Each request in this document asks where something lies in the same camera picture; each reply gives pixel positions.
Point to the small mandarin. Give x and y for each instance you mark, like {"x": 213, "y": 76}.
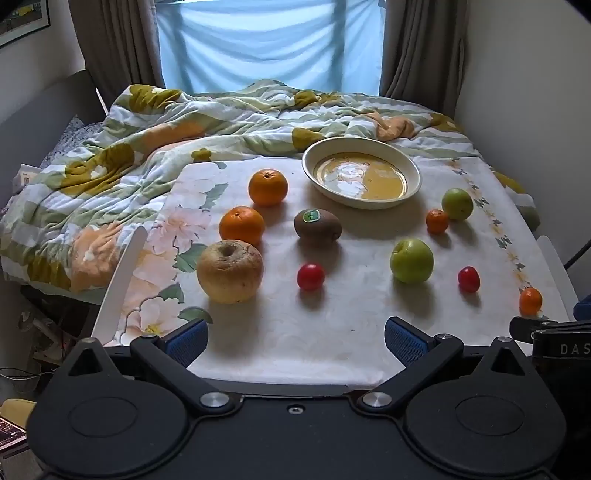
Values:
{"x": 437, "y": 221}
{"x": 531, "y": 301}

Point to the patterned grey pillow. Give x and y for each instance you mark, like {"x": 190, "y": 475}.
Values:
{"x": 69, "y": 134}

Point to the small white box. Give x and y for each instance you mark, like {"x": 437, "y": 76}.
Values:
{"x": 27, "y": 177}

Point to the cream bowl with yellow inside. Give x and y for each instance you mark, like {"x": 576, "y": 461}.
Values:
{"x": 360, "y": 180}

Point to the red cherry tomato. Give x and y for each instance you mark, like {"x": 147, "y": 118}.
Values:
{"x": 310, "y": 277}
{"x": 468, "y": 279}

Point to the light blue window sheet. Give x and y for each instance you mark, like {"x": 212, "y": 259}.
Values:
{"x": 272, "y": 41}

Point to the brown kiwi with green sticker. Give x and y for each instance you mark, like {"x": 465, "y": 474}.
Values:
{"x": 318, "y": 228}

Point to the orange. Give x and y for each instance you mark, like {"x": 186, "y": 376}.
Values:
{"x": 268, "y": 187}
{"x": 241, "y": 226}

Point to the large green apple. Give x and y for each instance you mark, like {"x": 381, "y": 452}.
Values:
{"x": 411, "y": 261}

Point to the laptop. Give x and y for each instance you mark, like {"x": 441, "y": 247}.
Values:
{"x": 10, "y": 431}

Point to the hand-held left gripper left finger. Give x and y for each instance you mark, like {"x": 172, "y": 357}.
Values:
{"x": 189, "y": 344}

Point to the wrinkled yellow apple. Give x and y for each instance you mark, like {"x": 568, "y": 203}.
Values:
{"x": 230, "y": 272}

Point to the framed wall picture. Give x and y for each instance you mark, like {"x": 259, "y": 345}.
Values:
{"x": 23, "y": 18}

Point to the floral tablecloth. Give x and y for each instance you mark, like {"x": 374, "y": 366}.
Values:
{"x": 346, "y": 309}

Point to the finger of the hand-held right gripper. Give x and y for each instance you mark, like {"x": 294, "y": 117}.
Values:
{"x": 521, "y": 328}

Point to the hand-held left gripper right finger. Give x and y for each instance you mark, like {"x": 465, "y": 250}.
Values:
{"x": 406, "y": 341}

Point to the small green apple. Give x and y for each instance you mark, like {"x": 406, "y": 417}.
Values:
{"x": 457, "y": 204}

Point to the brown curtain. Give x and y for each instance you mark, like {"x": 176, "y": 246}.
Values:
{"x": 120, "y": 41}
{"x": 425, "y": 46}

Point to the floral striped duvet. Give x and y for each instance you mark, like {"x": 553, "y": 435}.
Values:
{"x": 138, "y": 152}

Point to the grey headboard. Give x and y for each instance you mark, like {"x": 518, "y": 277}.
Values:
{"x": 41, "y": 106}

